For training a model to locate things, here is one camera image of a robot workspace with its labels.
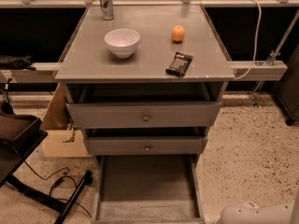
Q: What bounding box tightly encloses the black snack bar packet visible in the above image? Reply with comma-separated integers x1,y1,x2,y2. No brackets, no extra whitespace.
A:
165,52,193,77

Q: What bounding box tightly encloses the white hanging cable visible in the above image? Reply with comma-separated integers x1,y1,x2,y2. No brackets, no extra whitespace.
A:
233,0,263,80

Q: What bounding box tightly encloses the silver drink can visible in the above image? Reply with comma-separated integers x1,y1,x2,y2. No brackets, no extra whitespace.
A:
99,0,114,21

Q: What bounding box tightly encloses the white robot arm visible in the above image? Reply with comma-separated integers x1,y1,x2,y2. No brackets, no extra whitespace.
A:
214,191,299,224

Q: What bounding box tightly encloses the dark cabinet on wheels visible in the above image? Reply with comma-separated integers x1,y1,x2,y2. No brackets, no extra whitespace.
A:
274,45,299,126

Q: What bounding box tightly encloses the cardboard box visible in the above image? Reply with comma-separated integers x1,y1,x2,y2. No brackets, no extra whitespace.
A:
42,85,89,158

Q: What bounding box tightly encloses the grey middle drawer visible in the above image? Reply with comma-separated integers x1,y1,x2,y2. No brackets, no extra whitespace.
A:
84,127,207,155

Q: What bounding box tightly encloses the white ceramic bowl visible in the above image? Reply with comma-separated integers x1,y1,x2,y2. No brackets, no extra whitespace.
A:
105,29,140,58

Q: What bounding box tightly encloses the orange fruit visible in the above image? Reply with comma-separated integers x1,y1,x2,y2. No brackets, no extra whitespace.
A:
171,25,185,42

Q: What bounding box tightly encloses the metal rail frame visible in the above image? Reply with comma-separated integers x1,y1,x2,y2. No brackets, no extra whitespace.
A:
0,0,299,107

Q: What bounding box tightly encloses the grey drawer cabinet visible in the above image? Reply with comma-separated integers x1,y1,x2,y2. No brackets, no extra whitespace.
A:
56,5,234,157

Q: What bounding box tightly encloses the grey bottom drawer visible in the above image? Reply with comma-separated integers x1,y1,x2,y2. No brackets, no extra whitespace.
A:
92,155,206,224

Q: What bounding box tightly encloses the grey drawer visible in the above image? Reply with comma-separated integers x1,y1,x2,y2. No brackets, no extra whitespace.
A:
84,127,207,155
92,155,206,224
66,95,221,129

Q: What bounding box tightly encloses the grey top drawer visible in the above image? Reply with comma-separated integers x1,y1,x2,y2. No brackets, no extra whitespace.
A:
66,95,221,129

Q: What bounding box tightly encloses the black floor cable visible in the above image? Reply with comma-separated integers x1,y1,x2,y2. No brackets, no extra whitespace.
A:
23,161,93,218

